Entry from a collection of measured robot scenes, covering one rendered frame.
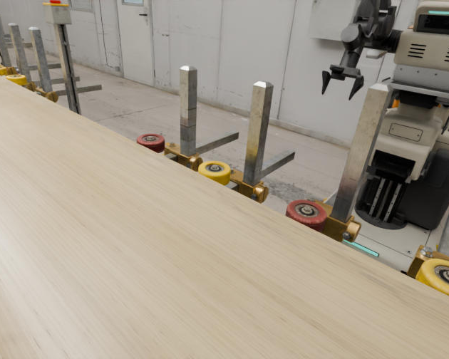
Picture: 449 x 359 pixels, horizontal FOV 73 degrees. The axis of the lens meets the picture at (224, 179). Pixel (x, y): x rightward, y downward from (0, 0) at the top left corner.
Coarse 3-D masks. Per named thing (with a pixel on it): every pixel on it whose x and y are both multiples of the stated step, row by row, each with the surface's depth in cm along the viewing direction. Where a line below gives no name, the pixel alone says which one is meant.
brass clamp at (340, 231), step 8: (328, 208) 72; (328, 216) 69; (352, 216) 69; (328, 224) 69; (336, 224) 68; (344, 224) 66; (352, 224) 67; (360, 224) 67; (328, 232) 70; (336, 232) 68; (344, 232) 67; (352, 232) 66; (336, 240) 69; (352, 240) 67
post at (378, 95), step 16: (368, 96) 55; (384, 96) 53; (368, 112) 56; (384, 112) 56; (368, 128) 57; (352, 144) 60; (368, 144) 58; (352, 160) 61; (368, 160) 62; (352, 176) 62; (352, 192) 63; (336, 208) 67; (352, 208) 67
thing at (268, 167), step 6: (288, 150) 106; (276, 156) 101; (282, 156) 101; (288, 156) 102; (264, 162) 96; (270, 162) 96; (276, 162) 97; (282, 162) 101; (264, 168) 93; (270, 168) 95; (276, 168) 98; (264, 174) 94; (228, 186) 82; (234, 186) 82
